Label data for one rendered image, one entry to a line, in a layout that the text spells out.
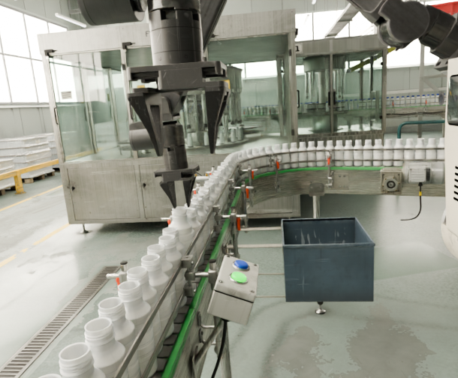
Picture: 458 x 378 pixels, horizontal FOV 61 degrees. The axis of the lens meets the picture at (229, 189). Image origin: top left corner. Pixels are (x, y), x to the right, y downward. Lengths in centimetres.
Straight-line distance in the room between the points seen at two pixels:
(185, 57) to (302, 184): 226
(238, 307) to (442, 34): 68
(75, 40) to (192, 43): 443
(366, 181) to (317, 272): 129
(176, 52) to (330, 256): 110
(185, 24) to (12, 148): 965
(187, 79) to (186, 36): 5
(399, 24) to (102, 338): 77
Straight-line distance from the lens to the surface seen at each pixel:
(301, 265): 142
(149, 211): 471
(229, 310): 77
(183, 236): 97
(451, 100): 79
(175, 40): 44
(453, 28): 94
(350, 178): 264
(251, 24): 437
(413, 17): 91
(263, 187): 250
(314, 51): 626
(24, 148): 988
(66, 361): 54
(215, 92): 42
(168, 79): 43
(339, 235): 172
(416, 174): 244
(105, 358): 59
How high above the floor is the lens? 145
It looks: 12 degrees down
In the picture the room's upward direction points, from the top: 4 degrees counter-clockwise
